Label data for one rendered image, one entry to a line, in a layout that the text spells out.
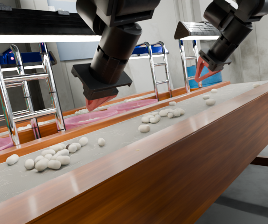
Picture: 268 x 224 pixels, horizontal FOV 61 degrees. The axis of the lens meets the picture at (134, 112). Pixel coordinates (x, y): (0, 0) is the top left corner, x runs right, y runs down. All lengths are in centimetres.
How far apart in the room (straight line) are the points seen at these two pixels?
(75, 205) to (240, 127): 53
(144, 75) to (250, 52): 384
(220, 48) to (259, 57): 601
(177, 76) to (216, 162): 396
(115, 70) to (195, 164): 26
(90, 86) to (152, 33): 351
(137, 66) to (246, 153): 283
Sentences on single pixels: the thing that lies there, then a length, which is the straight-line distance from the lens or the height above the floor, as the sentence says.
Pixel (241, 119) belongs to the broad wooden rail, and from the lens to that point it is 73.
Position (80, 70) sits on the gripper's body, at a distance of 42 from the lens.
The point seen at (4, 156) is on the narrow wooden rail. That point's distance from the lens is 71.
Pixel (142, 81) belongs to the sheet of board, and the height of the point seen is 84.
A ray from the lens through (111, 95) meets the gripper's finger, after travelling 43.
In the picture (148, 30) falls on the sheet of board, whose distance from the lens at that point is 385.
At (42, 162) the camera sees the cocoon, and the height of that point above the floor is 76.
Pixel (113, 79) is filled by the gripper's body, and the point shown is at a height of 90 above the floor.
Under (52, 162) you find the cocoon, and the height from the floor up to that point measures 76.
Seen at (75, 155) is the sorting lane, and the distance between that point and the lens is 58.
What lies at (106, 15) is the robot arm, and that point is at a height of 98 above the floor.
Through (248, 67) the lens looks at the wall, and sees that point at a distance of 679.
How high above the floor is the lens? 90
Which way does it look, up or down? 8 degrees down
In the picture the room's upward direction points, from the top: 10 degrees counter-clockwise
